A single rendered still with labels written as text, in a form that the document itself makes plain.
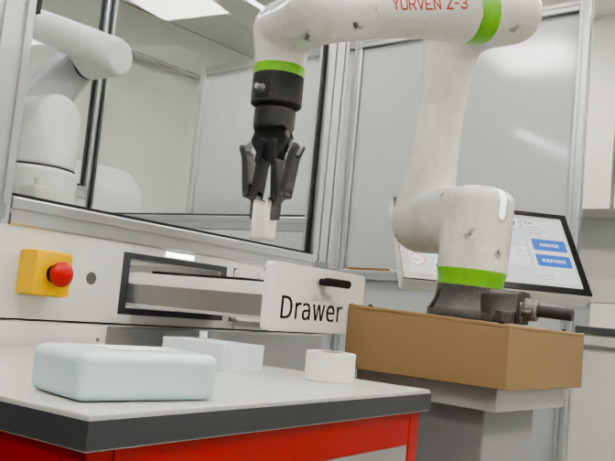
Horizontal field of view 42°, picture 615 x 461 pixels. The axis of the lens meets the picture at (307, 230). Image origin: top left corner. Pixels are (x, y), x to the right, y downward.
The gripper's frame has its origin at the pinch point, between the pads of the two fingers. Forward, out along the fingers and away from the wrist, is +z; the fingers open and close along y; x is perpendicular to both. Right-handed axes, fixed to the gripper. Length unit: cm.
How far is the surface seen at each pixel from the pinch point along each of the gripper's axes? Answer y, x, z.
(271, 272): 10.6, -10.7, 9.5
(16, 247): -22.8, -33.4, 9.5
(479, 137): -33, 173, -57
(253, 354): 15.4, -19.5, 21.9
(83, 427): 37, -68, 25
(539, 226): 12, 113, -15
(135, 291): -20.5, -8.9, 14.5
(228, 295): 1.0, -9.0, 13.8
